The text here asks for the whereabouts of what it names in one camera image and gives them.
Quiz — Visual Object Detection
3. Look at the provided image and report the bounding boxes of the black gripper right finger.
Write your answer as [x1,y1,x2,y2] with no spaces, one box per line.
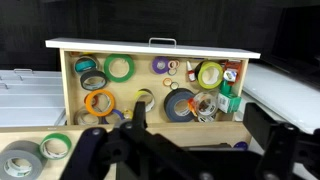
[243,102,320,180]

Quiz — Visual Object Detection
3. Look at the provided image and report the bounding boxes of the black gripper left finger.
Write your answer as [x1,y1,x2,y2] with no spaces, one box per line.
[59,100,214,180]

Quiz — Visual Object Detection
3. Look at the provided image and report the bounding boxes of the green masking tape roll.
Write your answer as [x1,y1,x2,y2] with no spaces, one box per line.
[39,132,73,161]

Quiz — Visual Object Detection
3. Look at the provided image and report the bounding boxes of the tan tape roll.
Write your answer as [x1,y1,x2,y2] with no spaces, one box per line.
[73,107,101,126]

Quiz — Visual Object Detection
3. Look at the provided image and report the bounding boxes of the blue tape roll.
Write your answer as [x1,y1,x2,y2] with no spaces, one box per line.
[103,109,126,125]

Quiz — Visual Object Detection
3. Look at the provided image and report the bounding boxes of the small yellow tape roll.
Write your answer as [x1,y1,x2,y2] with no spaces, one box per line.
[122,108,134,120]

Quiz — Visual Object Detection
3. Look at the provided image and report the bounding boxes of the orange tape roll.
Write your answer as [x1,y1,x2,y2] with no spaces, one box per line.
[84,89,116,118]

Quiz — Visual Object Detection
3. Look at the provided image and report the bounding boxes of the white drawer cabinet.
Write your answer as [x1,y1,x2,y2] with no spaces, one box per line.
[0,68,66,128]
[242,63,320,134]

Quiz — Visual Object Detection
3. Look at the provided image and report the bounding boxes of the yellow and white tape roll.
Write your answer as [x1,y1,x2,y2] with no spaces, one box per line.
[134,88,156,113]

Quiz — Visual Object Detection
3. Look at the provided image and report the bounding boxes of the dark gray tape roll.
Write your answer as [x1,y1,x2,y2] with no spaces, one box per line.
[79,69,109,92]

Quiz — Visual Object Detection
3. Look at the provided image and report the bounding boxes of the wooden drawer with white front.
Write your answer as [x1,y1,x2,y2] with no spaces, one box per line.
[45,37,262,127]

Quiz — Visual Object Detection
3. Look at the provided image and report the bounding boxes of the large green tape roll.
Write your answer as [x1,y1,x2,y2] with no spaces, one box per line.
[103,53,136,84]

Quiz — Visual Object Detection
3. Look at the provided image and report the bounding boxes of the large black tape roll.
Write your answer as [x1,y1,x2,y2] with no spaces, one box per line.
[163,87,198,123]

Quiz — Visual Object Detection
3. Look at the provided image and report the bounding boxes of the clear tape roll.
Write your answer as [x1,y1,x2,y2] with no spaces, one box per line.
[191,92,219,118]

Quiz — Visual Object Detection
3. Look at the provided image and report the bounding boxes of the teal tape roll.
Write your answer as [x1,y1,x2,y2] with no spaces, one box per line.
[73,56,99,75]

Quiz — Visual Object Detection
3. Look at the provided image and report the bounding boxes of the red tape dispenser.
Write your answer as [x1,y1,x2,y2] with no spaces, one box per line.
[222,60,243,84]

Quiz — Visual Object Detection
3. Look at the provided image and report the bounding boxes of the purple tape roll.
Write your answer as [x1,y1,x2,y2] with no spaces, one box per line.
[151,55,170,75]

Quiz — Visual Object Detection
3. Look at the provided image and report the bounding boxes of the yellow-green tape roll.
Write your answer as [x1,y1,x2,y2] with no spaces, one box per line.
[194,60,224,90]

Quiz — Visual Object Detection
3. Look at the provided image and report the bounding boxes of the small pink tape roll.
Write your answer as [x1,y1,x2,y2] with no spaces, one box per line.
[167,59,181,70]

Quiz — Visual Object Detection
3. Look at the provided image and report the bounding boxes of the green and white box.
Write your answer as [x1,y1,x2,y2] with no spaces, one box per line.
[217,91,242,114]

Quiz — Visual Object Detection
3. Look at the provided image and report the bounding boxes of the small glue bottle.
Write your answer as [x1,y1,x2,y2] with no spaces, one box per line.
[185,60,197,83]

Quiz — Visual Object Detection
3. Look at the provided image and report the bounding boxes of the gray duct tape roll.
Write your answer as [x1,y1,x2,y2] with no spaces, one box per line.
[0,139,48,180]

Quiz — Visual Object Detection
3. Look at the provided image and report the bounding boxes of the metal drawer handle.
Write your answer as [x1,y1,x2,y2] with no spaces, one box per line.
[148,37,178,48]

